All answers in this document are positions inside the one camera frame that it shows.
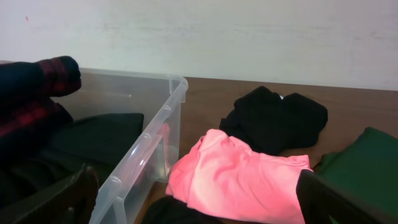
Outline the clear plastic storage bin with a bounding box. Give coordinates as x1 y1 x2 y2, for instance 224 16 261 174
49 68 188 223

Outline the red navy plaid shirt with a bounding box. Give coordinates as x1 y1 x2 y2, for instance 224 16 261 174
1 56 81 159

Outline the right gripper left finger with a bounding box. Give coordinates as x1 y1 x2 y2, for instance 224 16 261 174
1 166 99 224

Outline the dark green shirt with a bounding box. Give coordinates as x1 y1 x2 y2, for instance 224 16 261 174
317 127 397 217

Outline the large black garment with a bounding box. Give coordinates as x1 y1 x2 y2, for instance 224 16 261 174
1 113 144 207

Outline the small black folded garment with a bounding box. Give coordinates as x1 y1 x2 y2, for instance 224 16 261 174
219 86 328 156

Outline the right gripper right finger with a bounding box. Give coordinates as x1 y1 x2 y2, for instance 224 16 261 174
296 169 397 224

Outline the dark teal ribbed garment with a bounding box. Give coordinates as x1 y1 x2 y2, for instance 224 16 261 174
141 196 223 224

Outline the pink folded shirt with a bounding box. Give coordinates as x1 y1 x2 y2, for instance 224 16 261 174
165 129 310 223

